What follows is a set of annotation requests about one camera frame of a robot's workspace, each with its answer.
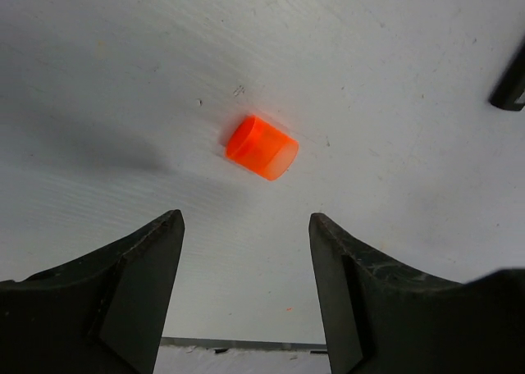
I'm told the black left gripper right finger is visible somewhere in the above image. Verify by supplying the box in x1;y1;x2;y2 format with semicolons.
308;213;524;373

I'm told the black highlighter green cap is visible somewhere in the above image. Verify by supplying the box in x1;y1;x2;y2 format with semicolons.
488;40;525;112

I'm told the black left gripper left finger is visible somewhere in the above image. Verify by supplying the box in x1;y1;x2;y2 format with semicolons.
1;210;185;373

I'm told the orange translucent cap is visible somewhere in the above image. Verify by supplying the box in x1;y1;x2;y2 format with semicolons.
225;115;299;181

